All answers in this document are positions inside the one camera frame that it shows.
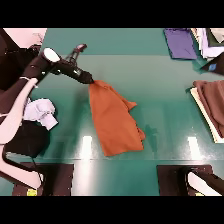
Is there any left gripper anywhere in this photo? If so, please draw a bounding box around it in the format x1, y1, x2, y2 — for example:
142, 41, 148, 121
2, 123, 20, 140
70, 65, 96, 85

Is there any orange shirt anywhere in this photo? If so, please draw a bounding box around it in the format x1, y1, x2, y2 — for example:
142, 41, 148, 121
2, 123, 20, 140
87, 79, 147, 158

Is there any lavender garment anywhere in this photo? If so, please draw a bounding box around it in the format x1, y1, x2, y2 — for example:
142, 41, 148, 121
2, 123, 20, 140
22, 97, 60, 131

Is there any black garment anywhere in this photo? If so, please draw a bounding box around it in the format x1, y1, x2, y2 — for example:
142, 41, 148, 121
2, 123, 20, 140
4, 119, 51, 159

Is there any purple garment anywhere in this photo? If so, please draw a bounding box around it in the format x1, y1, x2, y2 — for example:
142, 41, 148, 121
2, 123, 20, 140
163, 28, 199, 61

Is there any heap of clothes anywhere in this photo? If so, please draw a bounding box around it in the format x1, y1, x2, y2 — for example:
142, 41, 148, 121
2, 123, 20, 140
190, 28, 224, 62

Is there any dark green garment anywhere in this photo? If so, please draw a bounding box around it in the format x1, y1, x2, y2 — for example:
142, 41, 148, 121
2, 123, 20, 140
205, 28, 224, 47

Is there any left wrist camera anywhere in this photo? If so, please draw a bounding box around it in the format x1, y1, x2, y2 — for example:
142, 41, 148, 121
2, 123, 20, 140
65, 43, 89, 66

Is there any black cable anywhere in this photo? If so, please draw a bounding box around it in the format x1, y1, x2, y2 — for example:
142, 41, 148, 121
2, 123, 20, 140
30, 155, 45, 188

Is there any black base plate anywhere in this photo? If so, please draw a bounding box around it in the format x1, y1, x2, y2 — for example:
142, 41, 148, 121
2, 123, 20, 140
12, 162, 75, 197
156, 164, 215, 197

